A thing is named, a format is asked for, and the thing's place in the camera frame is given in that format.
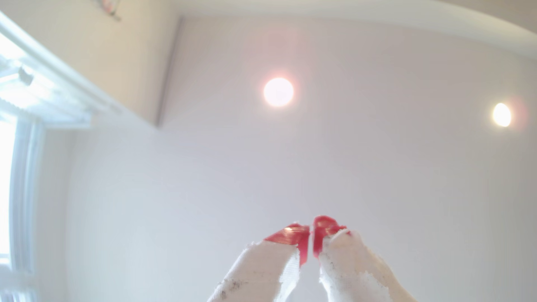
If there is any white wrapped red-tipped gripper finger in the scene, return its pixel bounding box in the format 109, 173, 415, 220
208, 223, 310, 302
313, 216, 419, 302

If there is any round ceiling light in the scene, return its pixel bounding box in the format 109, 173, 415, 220
492, 102, 513, 128
263, 77, 295, 108

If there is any white window frame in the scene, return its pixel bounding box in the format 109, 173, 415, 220
0, 113, 46, 302

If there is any white curtain rail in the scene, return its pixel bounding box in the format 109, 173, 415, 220
0, 12, 122, 130

